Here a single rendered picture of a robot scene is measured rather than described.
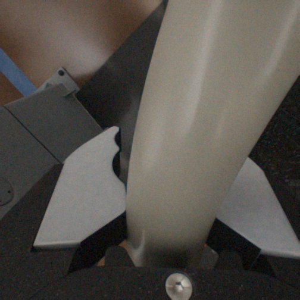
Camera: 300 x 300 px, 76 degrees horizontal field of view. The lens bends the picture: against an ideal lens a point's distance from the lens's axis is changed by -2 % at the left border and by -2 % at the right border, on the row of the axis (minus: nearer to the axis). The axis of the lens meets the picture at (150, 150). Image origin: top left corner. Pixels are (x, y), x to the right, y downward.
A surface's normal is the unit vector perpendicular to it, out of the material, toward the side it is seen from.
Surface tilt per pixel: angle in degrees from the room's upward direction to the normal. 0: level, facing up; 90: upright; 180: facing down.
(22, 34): 0
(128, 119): 0
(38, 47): 0
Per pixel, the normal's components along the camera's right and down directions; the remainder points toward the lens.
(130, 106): -0.09, 0.48
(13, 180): 0.82, -0.47
